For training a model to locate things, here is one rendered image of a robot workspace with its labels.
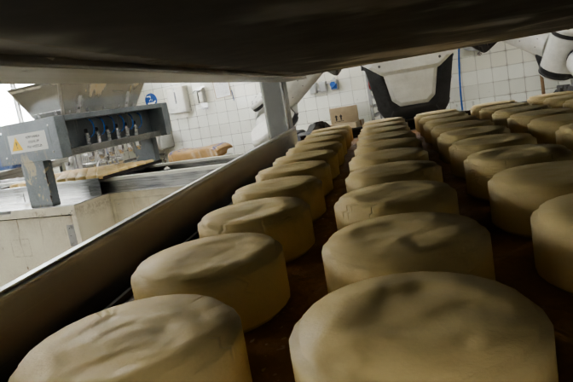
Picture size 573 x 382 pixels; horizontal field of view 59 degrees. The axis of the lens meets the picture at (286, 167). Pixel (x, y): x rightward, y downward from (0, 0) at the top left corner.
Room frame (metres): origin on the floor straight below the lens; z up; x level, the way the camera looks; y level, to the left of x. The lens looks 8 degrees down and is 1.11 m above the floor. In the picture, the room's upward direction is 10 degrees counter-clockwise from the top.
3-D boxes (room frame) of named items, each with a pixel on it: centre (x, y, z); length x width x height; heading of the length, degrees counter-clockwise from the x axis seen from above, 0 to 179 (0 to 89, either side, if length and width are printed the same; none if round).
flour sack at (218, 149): (6.02, 1.00, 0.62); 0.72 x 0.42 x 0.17; 74
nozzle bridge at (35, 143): (2.30, 0.83, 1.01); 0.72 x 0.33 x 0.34; 157
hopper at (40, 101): (2.30, 0.83, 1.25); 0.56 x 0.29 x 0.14; 157
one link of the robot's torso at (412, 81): (1.56, -0.41, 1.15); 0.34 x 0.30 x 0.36; 78
